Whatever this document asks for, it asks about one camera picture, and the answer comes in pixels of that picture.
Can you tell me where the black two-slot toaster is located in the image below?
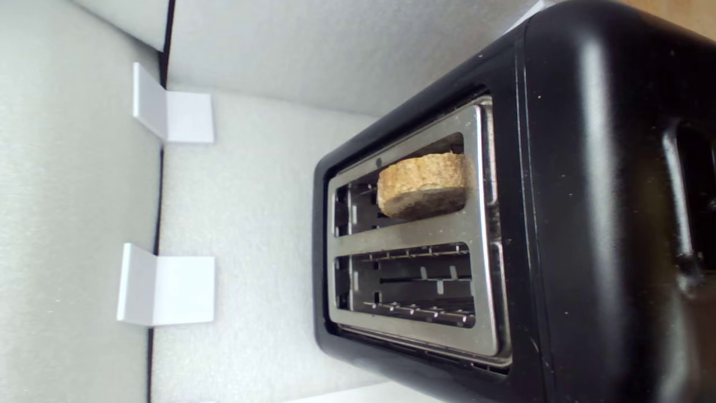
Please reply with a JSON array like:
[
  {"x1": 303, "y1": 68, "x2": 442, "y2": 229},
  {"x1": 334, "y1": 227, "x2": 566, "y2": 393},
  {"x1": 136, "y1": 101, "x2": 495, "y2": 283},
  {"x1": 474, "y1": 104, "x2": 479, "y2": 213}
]
[{"x1": 312, "y1": 0, "x2": 716, "y2": 403}]

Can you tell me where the brown bread slice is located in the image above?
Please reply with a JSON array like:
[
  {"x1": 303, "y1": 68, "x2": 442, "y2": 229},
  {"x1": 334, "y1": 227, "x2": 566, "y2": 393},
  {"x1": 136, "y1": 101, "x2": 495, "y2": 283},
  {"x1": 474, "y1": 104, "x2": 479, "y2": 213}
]
[{"x1": 376, "y1": 151, "x2": 470, "y2": 220}]

